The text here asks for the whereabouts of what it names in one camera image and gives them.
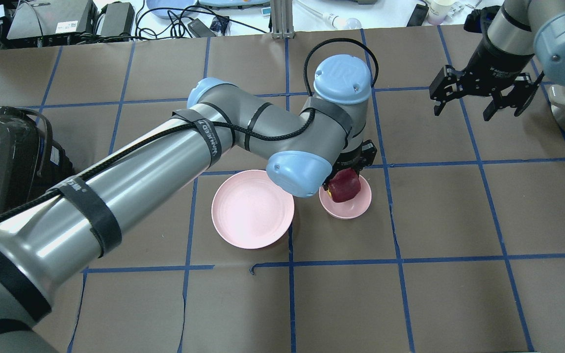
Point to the blue plate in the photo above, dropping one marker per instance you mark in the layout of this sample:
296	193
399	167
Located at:
161	8

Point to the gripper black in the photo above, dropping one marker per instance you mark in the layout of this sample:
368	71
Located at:
356	158
494	72

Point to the dark grey rice cooker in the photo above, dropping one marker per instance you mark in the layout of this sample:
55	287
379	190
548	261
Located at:
31	160

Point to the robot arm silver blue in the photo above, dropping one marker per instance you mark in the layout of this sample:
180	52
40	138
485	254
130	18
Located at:
523	42
44	242

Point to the black power adapter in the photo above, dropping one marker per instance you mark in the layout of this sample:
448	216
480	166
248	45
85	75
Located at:
115	20

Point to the aluminium frame post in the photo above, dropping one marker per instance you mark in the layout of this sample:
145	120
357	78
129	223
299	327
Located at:
281	19

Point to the red apple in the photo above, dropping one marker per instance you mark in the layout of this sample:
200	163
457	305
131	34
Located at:
344	186

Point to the white light bulb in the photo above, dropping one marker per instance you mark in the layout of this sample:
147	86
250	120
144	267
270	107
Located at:
335	21

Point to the pink bowl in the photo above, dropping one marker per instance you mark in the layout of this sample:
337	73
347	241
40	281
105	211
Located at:
349	209

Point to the white purple cup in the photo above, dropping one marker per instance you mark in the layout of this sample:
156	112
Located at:
438	11

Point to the pink plate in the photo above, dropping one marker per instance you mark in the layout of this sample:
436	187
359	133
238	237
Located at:
251	212

